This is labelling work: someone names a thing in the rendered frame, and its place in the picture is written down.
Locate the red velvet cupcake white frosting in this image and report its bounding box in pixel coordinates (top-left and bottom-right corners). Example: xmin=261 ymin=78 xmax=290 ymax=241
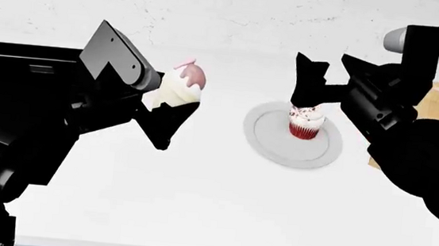
xmin=286 ymin=102 xmax=328 ymax=143

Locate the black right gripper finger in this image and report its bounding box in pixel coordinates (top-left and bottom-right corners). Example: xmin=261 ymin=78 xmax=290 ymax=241
xmin=339 ymin=52 xmax=375 ymax=83
xmin=290 ymin=51 xmax=354 ymax=112

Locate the gray left wrist camera mount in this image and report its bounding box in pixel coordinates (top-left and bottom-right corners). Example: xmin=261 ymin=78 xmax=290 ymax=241
xmin=75 ymin=17 xmax=170 ymax=94

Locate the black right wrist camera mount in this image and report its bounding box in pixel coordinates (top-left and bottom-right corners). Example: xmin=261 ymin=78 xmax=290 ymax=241
xmin=379 ymin=21 xmax=439 ymax=90

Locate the cream swirl dessert pink top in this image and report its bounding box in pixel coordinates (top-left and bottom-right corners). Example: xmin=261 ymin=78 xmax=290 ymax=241
xmin=140 ymin=52 xmax=209 ymax=117

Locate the round gray plate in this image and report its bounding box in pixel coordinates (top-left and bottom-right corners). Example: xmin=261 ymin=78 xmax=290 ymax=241
xmin=239 ymin=97 xmax=347 ymax=173

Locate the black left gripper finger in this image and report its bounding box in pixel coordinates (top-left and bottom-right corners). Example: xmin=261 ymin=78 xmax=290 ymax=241
xmin=130 ymin=95 xmax=202 ymax=155

